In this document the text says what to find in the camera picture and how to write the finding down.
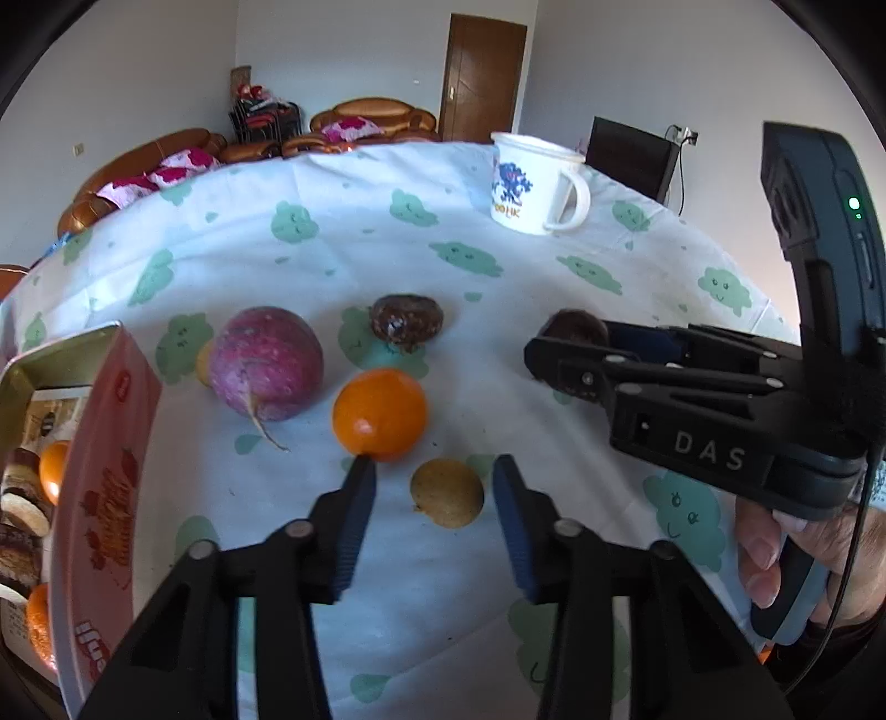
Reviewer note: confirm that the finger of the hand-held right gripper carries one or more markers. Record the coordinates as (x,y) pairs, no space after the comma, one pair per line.
(574,367)
(644,336)

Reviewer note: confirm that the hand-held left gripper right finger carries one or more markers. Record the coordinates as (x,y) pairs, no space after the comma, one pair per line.
(516,526)

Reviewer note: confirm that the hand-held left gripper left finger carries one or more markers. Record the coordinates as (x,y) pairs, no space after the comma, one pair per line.
(356,526)

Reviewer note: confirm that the dark brown wrinkled fruit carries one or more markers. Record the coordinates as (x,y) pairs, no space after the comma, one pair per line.
(405,318)
(571,325)

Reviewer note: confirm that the small yellow-brown round fruit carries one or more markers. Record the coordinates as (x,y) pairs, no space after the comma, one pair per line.
(203,363)
(446,493)

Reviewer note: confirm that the orange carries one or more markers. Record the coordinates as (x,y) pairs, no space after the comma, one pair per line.
(38,619)
(52,471)
(379,414)

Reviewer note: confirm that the purple round radish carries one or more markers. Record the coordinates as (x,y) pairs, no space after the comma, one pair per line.
(266,363)

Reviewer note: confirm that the pink metal tin box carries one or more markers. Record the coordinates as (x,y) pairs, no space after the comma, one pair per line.
(104,484)

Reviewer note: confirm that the person's right hand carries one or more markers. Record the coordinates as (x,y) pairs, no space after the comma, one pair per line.
(758,554)

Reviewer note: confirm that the black television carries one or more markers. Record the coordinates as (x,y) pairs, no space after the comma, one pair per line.
(630,159)

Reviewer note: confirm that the white mug with blue print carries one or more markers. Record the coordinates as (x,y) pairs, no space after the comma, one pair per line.
(526,180)

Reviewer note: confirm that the brown wooden door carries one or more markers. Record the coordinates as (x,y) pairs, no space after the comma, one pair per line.
(484,76)

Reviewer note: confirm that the brown leather armchair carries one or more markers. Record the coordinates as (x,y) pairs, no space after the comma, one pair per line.
(374,111)

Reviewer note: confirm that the printed paper liner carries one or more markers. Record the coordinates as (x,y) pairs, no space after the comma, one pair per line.
(52,408)

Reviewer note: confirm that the pink floral cushion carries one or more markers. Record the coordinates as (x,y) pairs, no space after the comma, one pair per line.
(131,187)
(181,163)
(349,128)

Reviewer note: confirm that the stack of dark chairs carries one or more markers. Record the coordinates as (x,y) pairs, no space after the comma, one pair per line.
(266,118)

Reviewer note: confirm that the blue plaid cloth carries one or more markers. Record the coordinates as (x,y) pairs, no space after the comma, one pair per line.
(59,248)

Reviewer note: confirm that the brown leather chair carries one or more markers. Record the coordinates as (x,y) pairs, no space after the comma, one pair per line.
(10,277)

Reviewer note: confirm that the long brown leather sofa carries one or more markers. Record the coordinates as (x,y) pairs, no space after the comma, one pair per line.
(138,156)

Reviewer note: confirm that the tall brown cylinder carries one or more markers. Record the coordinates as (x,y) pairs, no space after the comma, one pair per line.
(241,79)

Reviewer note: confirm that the wall socket with plug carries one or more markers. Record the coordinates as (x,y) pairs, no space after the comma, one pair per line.
(685,135)

